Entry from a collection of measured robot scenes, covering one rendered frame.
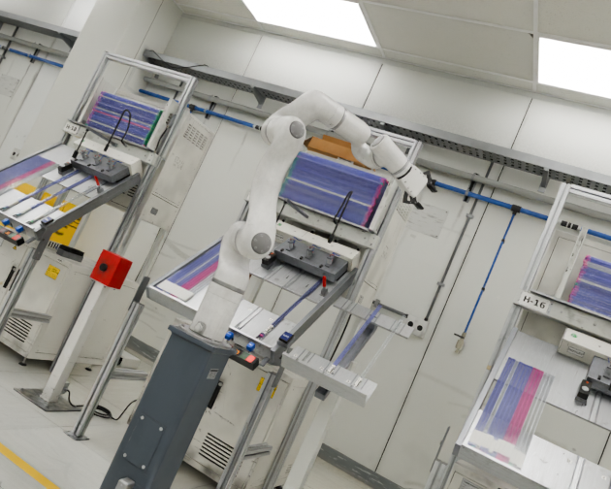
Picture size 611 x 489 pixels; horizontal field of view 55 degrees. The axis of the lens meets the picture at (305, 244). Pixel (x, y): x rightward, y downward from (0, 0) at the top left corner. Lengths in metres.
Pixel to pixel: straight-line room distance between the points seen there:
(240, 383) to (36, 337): 1.26
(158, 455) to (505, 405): 1.24
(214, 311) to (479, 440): 1.01
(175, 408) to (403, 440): 2.48
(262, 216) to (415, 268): 2.47
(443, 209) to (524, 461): 2.49
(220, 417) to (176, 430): 0.84
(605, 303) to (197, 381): 1.64
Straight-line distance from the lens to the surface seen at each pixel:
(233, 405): 2.77
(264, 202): 1.95
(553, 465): 2.24
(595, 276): 2.67
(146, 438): 2.01
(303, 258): 2.78
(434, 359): 4.16
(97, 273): 3.05
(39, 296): 3.54
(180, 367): 1.96
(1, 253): 3.82
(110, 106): 3.86
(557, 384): 2.51
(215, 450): 2.82
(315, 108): 2.06
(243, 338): 2.41
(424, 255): 4.28
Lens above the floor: 0.95
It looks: 5 degrees up
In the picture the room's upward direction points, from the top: 24 degrees clockwise
